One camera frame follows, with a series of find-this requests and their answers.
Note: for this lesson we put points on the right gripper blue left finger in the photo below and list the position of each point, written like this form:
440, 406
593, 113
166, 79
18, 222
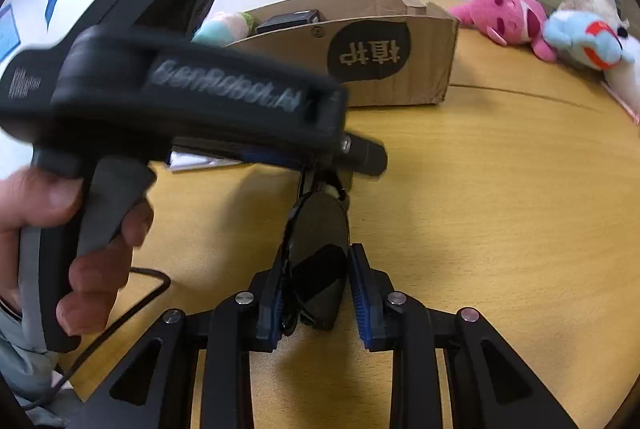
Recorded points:
153, 385

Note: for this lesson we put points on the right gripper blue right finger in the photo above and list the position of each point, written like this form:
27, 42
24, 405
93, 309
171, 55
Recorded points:
489, 384

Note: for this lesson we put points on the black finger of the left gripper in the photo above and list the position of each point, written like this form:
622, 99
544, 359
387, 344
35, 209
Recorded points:
353, 153

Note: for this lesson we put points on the grey folding phone stand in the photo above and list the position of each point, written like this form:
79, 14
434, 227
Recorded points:
180, 162

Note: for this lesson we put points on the black sunglasses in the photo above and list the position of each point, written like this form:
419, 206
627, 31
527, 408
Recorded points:
315, 246

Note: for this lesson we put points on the pig plush teal shirt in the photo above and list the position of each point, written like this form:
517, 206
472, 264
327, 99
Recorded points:
224, 28

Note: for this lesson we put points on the black product box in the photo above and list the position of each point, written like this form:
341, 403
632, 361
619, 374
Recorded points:
289, 20

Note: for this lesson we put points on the operator grey sleeve forearm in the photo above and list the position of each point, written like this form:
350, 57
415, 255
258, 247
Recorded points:
30, 374

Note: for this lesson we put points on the operator left hand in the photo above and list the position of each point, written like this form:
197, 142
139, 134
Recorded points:
32, 196

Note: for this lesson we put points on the brown cardboard box tray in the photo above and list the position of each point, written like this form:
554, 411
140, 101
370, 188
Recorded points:
386, 52

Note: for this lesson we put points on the pink plush toy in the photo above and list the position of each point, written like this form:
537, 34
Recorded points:
508, 23

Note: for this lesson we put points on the light blue plush toy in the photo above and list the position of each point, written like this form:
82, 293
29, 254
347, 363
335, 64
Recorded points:
587, 38

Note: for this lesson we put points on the cream plush toy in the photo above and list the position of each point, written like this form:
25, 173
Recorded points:
621, 81

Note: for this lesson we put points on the blue wall poster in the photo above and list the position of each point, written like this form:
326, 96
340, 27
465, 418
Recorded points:
9, 36

